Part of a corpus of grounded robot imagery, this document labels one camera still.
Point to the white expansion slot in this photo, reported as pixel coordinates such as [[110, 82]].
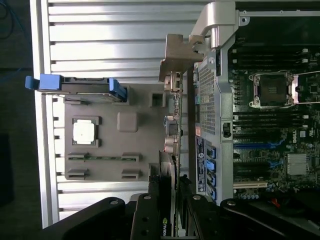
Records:
[[250, 185]]

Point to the silver chipset heat sink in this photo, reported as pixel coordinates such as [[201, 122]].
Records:
[[298, 163]]

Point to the blue expansion slot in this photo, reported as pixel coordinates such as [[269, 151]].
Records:
[[252, 145]]

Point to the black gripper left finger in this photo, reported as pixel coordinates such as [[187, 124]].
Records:
[[145, 217]]

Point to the grey parts rack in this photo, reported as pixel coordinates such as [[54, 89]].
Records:
[[110, 150]]

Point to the silver CPU chip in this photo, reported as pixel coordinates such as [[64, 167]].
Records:
[[84, 132]]

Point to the black open PC case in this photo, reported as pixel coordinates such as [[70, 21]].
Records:
[[212, 112]]

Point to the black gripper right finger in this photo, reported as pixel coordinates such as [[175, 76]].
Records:
[[200, 220]]

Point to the CPU socket metal frame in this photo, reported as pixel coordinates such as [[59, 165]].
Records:
[[272, 90]]

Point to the green motherboard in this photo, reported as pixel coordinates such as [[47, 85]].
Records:
[[275, 135]]

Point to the hard disk in blue caddy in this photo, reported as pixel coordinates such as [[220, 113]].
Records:
[[50, 82]]

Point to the blue slot retention clip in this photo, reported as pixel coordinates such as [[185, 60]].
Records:
[[210, 167], [210, 153], [212, 193], [211, 181]]

